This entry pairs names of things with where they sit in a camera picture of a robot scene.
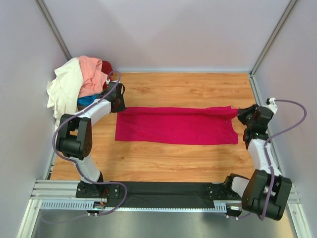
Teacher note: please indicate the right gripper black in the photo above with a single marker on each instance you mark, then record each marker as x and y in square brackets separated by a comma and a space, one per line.
[241, 113]

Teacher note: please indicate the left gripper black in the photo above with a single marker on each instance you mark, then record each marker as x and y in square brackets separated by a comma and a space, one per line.
[122, 107]

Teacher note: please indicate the magenta t shirt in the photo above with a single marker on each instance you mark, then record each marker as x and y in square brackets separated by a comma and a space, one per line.
[172, 125]

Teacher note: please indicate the cream white t shirt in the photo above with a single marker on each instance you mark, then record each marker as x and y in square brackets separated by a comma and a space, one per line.
[64, 90]

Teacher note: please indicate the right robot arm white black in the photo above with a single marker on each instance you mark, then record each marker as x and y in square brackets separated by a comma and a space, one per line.
[267, 191]

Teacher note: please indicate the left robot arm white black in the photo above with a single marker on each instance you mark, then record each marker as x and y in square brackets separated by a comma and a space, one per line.
[74, 140]

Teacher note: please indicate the light pink t shirt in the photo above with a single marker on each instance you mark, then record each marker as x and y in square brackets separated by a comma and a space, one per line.
[93, 77]

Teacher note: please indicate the blue t shirt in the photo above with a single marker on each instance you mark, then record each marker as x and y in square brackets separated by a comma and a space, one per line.
[86, 101]

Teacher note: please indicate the dark red t shirt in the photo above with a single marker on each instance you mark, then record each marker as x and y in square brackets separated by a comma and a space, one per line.
[106, 67]

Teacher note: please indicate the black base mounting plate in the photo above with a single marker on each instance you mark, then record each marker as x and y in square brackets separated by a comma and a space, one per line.
[160, 195]

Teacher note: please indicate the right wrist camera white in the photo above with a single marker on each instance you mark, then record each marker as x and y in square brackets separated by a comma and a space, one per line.
[271, 105]

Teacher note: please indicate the right aluminium corner post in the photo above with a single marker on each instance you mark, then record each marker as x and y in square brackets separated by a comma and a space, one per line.
[276, 31]

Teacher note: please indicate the aluminium corner post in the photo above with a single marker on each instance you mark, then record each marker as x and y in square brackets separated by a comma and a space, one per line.
[53, 27]
[276, 31]

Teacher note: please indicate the aluminium front rail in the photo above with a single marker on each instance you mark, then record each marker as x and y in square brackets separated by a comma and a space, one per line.
[54, 189]

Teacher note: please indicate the left aluminium corner post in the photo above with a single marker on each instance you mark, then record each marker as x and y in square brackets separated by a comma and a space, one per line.
[53, 27]

